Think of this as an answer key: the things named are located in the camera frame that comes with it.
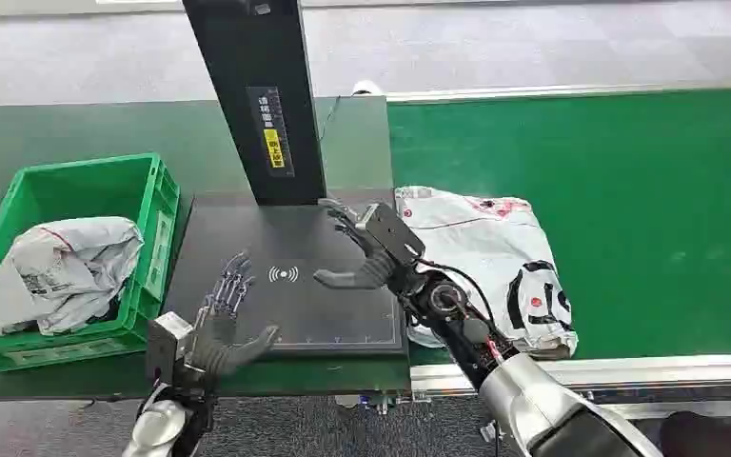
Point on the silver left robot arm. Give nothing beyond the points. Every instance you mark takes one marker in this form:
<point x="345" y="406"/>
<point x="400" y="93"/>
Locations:
<point x="158" y="429"/>

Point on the crumpled grey-white parcel bag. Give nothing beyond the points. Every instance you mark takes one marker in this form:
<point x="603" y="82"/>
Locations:
<point x="69" y="271"/>

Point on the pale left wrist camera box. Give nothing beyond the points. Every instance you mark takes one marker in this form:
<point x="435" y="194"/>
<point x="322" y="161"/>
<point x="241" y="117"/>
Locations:
<point x="165" y="344"/>

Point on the black scanner base plate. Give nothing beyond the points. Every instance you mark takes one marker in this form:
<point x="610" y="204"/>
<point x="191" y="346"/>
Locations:
<point x="315" y="309"/>

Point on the green plastic crate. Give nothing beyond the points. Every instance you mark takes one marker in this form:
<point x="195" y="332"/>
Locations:
<point x="151" y="214"/>

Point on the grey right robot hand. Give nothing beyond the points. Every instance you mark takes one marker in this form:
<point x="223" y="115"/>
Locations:
<point x="375" y="272"/>

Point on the black scanner column with label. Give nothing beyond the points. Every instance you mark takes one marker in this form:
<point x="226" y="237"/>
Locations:
<point x="252" y="63"/>

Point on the metal table bracket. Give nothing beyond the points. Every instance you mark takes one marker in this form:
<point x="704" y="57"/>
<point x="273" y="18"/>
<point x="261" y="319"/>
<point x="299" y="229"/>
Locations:
<point x="383" y="400"/>

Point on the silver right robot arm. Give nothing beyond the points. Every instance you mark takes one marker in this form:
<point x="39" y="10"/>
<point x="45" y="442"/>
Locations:
<point x="529" y="397"/>

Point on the green conveyor belt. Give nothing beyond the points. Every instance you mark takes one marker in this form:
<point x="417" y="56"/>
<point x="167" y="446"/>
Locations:
<point x="643" y="221"/>

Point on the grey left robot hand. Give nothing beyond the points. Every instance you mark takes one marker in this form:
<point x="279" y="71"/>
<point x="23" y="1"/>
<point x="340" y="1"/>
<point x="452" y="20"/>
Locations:
<point x="214" y="353"/>

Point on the silver conveyor side rail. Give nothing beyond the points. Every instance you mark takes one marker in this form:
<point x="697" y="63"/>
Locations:
<point x="561" y="92"/>
<point x="655" y="371"/>

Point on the dark right wrist camera box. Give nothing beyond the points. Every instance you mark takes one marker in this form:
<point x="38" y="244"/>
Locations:
<point x="392" y="233"/>

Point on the white parcel bag black print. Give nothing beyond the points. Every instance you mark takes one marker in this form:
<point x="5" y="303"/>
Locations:
<point x="485" y="252"/>

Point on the small white round object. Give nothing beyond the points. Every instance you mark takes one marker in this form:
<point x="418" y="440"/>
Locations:
<point x="367" y="87"/>

